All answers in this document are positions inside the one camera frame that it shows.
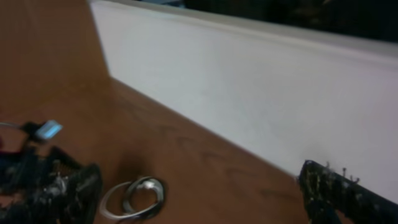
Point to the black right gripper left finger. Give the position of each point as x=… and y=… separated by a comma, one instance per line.
x=50, y=189

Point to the white back wall board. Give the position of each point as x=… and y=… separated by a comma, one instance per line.
x=284, y=94

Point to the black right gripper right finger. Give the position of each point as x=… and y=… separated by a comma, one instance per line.
x=325, y=193

